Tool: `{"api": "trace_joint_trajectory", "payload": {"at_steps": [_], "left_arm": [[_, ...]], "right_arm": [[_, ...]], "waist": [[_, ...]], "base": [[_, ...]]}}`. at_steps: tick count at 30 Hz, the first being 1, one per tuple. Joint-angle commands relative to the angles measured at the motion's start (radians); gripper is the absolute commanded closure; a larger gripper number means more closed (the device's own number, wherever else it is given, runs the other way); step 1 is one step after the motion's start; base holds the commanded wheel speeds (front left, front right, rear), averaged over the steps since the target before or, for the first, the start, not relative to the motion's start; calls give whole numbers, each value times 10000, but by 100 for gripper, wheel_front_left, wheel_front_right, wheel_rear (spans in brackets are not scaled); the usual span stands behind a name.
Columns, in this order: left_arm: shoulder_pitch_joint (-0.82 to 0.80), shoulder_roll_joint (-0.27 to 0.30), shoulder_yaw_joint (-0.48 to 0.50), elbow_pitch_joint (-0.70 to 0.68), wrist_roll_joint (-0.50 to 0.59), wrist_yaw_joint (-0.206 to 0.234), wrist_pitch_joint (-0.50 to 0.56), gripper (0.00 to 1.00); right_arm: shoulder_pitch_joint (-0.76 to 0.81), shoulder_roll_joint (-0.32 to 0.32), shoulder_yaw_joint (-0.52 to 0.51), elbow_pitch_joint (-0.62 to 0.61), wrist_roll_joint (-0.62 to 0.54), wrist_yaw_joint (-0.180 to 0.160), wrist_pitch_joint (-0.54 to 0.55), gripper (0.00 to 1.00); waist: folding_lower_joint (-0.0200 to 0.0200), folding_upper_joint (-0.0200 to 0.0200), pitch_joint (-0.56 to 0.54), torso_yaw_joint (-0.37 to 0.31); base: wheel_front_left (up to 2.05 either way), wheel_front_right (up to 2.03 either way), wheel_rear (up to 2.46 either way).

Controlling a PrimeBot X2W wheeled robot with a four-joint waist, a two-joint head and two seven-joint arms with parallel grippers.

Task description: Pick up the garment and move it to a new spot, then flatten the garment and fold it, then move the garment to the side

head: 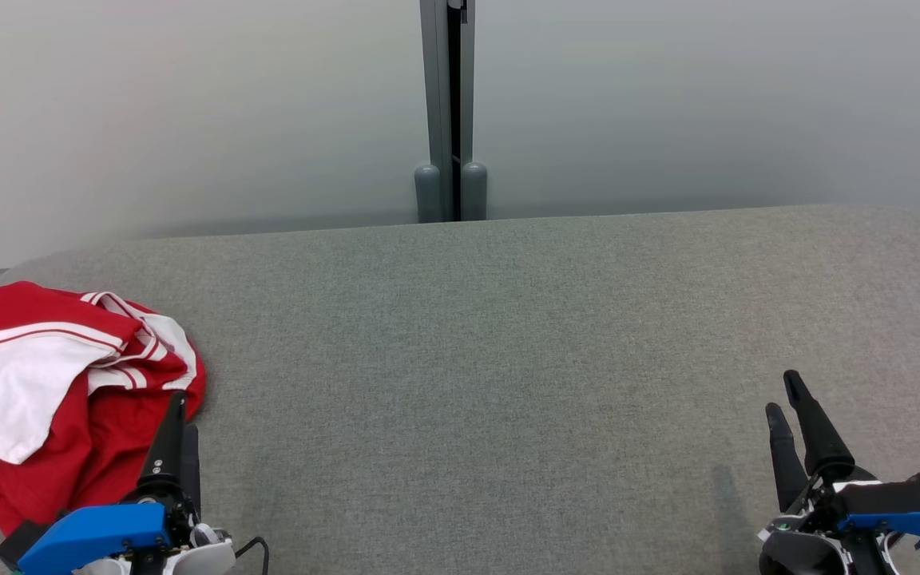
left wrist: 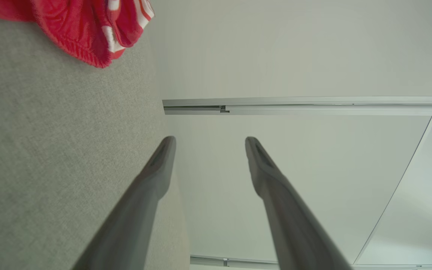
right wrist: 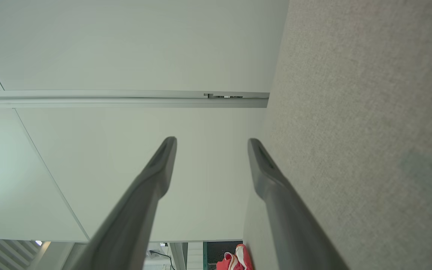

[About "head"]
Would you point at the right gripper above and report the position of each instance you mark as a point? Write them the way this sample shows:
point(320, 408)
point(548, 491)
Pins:
point(803, 551)

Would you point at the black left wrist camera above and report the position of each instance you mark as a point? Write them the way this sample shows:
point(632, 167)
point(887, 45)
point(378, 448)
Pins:
point(17, 543)

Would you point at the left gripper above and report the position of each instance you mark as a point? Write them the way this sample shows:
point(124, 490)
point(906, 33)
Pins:
point(204, 551)

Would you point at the grey metal partition post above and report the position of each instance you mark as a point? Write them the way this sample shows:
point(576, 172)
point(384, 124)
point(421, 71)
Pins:
point(438, 80)

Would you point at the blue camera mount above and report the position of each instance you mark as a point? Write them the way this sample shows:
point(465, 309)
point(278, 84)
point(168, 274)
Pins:
point(899, 511)
point(93, 535)

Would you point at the red shorts with white stripe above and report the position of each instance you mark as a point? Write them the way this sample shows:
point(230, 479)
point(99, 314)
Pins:
point(105, 451)

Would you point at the red jersey with white sleeves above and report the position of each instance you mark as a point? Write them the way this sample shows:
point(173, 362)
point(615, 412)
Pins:
point(13, 383)

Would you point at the blue left camera mount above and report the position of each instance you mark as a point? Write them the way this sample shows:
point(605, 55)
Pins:
point(93, 535)

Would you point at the blue right camera mount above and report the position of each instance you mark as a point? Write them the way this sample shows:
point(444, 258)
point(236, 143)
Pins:
point(899, 511)

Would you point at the grey cylindrical post foot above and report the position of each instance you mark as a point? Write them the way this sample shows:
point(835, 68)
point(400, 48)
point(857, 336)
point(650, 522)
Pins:
point(428, 196)
point(473, 193)

